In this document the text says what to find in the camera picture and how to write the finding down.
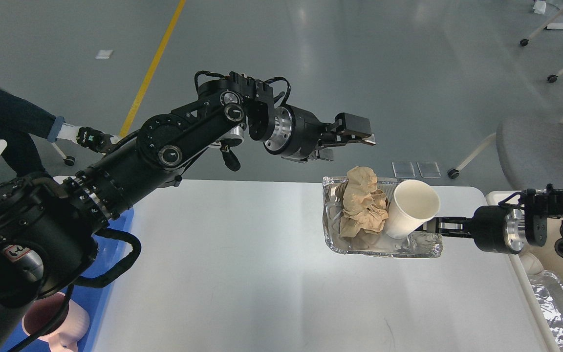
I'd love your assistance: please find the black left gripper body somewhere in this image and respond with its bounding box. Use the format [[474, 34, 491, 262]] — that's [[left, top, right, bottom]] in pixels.
[[263, 105, 337, 162]]

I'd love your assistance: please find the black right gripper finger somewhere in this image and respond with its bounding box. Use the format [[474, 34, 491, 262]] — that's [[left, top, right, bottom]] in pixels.
[[421, 218, 472, 238]]

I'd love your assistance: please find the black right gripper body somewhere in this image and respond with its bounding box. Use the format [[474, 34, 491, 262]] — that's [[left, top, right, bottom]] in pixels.
[[472, 206, 526, 254]]

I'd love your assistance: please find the white paper cup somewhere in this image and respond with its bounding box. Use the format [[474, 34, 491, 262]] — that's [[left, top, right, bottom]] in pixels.
[[383, 179, 441, 239]]

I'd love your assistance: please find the brown paper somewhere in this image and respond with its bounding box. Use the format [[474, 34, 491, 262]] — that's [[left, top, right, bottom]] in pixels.
[[340, 166, 389, 238]]

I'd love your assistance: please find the aluminium foil tray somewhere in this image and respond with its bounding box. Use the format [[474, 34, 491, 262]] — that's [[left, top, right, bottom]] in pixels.
[[322, 176, 444, 259]]

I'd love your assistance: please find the pink mug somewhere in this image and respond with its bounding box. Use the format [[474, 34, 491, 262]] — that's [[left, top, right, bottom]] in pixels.
[[22, 292, 90, 352]]

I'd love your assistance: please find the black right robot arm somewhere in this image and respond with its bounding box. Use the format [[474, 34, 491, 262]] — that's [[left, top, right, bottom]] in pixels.
[[418, 183, 563, 259]]

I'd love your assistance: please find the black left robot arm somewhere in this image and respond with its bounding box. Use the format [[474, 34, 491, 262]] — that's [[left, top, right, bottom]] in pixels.
[[0, 71, 375, 348]]

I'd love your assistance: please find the cream plastic bin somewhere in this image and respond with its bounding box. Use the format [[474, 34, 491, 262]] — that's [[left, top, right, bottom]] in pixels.
[[508, 219, 563, 352]]

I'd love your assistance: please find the grey office chair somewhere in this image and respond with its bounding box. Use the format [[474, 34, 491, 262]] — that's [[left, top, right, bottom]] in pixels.
[[447, 117, 563, 190]]

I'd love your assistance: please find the blue plastic bin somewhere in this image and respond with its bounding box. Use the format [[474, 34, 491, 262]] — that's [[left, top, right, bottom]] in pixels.
[[0, 208, 134, 352]]

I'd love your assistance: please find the seated person in black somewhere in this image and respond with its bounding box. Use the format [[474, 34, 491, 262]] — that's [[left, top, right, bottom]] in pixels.
[[0, 89, 121, 177]]

